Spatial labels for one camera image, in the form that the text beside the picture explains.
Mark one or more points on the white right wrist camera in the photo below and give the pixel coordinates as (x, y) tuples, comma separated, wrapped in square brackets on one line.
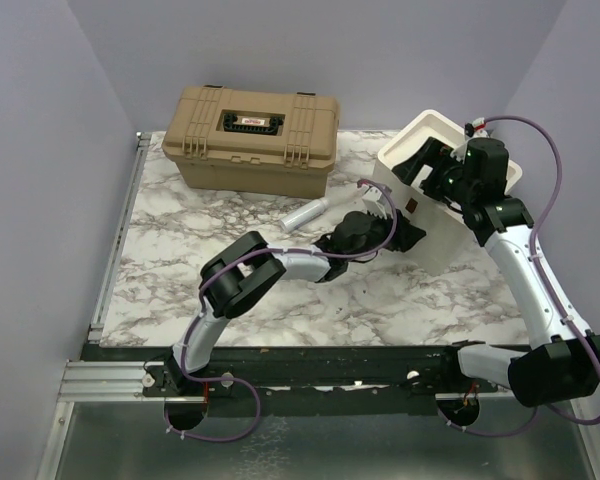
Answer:
[(472, 130)]

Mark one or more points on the white drawer organizer box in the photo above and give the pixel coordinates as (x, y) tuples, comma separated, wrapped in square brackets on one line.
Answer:
[(450, 228)]

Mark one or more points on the black front mounting rail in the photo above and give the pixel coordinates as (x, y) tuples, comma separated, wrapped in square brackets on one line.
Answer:
[(309, 382)]

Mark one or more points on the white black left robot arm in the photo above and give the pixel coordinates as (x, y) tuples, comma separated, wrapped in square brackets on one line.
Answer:
[(235, 280)]

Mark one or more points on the aluminium table edge rail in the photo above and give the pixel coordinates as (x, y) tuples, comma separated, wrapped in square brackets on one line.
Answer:
[(99, 315)]

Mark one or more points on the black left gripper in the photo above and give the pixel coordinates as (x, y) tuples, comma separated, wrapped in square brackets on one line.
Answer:
[(405, 235)]

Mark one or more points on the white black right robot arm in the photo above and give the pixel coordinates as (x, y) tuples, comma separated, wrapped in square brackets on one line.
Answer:
[(563, 362)]

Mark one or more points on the tan plastic tool case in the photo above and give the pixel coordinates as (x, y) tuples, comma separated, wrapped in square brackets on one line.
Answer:
[(295, 163)]

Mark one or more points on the black case carry handle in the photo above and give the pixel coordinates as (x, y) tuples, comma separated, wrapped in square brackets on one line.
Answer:
[(269, 126)]

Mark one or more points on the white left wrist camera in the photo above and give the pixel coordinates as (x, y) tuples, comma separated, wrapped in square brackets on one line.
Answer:
[(376, 199)]

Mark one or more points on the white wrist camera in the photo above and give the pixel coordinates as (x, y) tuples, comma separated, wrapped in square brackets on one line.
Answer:
[(376, 199), (472, 130)]

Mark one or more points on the white cosmetic tube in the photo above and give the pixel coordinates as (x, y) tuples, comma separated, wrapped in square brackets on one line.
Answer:
[(304, 214)]

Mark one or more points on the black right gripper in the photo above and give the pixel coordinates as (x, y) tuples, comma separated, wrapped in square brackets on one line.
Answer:
[(434, 153)]

